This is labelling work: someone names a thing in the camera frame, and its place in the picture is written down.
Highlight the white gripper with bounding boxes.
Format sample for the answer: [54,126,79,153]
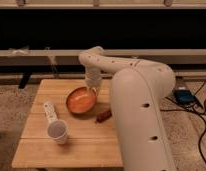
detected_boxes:
[85,68,102,97]

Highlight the orange ceramic bowl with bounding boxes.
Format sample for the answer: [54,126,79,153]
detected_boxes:
[66,87,97,114]

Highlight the blue power adapter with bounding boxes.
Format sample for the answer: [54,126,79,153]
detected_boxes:
[173,89,195,105]

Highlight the black cable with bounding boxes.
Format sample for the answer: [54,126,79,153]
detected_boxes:
[164,75,206,168]

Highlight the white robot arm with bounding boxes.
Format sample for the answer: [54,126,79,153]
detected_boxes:
[79,46,176,171]

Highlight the wooden table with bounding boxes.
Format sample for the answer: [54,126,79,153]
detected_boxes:
[12,79,122,168]

